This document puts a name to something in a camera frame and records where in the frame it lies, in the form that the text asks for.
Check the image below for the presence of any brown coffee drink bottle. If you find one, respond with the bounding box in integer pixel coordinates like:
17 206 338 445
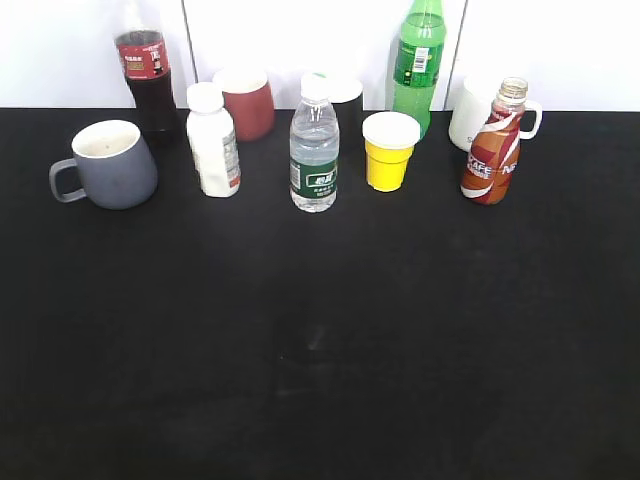
460 77 528 205

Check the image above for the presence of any grey ceramic mug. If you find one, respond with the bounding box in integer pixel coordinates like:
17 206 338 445
49 119 158 210

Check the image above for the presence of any yellow paper cup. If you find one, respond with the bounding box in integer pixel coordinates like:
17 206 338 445
362 111 420 192

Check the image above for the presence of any black cup white interior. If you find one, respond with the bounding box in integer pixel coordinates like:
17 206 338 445
327 73 363 154

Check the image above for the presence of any dark red ceramic cup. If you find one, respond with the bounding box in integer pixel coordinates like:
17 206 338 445
212 66 275 142

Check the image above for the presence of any green sprite bottle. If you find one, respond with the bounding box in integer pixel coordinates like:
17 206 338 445
392 0 446 139

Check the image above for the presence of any clear water bottle green label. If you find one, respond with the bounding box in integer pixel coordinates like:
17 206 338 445
289 72 340 213

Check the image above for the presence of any white milk bottle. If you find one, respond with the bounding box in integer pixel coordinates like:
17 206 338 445
186 82 241 198

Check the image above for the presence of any white ceramic mug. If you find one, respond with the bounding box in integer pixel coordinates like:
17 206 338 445
447 74 544 153

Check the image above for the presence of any cola bottle red label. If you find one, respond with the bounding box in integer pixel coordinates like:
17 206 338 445
114 1 180 146

